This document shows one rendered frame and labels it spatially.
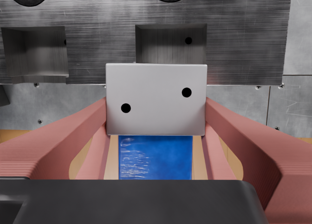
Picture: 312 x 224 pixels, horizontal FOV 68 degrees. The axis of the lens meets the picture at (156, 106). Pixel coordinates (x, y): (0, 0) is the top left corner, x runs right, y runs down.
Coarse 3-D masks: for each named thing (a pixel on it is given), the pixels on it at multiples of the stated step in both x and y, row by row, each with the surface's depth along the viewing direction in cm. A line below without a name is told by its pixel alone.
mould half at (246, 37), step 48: (0, 0) 18; (48, 0) 17; (96, 0) 17; (144, 0) 17; (192, 0) 16; (240, 0) 16; (288, 0) 16; (0, 48) 19; (96, 48) 18; (240, 48) 17
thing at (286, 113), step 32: (288, 32) 24; (288, 64) 25; (32, 96) 29; (64, 96) 28; (96, 96) 28; (224, 96) 26; (256, 96) 26; (288, 96) 26; (0, 128) 30; (32, 128) 30; (288, 128) 26
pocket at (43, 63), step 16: (16, 32) 20; (32, 32) 21; (48, 32) 21; (64, 32) 21; (16, 48) 20; (32, 48) 21; (48, 48) 21; (64, 48) 21; (16, 64) 20; (32, 64) 21; (48, 64) 21; (64, 64) 21; (16, 80) 20; (32, 80) 21; (48, 80) 20; (64, 80) 20
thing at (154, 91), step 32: (128, 64) 11; (160, 64) 11; (192, 64) 11; (128, 96) 11; (160, 96) 11; (192, 96) 11; (128, 128) 12; (160, 128) 12; (192, 128) 12; (128, 160) 13; (160, 160) 13; (192, 160) 13
